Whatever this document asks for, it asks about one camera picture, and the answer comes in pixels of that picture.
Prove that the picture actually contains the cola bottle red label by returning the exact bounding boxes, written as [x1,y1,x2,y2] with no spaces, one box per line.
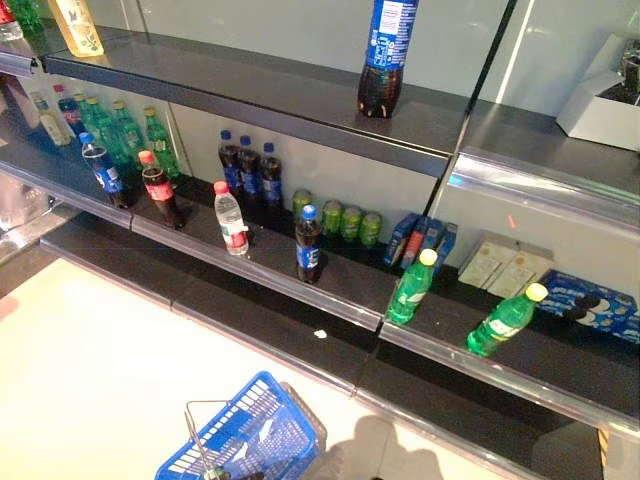
[0,0,24,44]
[52,84,86,139]
[138,149,187,230]

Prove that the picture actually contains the blue plastic shopping basket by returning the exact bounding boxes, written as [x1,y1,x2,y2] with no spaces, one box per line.
[153,369,329,480]

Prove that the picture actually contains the dark drinks shelf board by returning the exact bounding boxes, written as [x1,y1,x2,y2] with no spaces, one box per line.
[0,114,640,436]

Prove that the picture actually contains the clear water bottle red cap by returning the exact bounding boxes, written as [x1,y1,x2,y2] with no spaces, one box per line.
[213,180,250,257]

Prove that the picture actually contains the blue and red cookie box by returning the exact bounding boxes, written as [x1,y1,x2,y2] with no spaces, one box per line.
[399,215,430,271]

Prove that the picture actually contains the dark shelf base plinth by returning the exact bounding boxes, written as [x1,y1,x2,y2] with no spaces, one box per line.
[39,219,616,480]

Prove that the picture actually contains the flat white box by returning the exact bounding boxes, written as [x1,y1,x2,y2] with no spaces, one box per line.
[457,239,519,291]
[487,249,554,301]

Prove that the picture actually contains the dark high shelf board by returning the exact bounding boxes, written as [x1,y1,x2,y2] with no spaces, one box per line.
[0,19,640,221]

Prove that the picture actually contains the large cola bottle blue label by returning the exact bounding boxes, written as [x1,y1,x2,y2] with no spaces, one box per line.
[356,0,420,119]

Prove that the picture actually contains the wide blue cookie pack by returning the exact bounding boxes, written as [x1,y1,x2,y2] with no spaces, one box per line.
[537,269,640,345]

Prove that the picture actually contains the small pale tea bottle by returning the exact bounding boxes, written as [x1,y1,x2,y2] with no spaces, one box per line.
[32,92,74,147]

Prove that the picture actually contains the open white cardboard box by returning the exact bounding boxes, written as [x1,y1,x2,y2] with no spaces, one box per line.
[555,29,640,151]

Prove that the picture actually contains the yellow tea bottle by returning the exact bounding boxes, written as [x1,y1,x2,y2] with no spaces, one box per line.
[48,0,105,57]

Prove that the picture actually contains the dark shelf upright post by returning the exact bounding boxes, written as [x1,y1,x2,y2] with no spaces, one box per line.
[452,0,521,154]

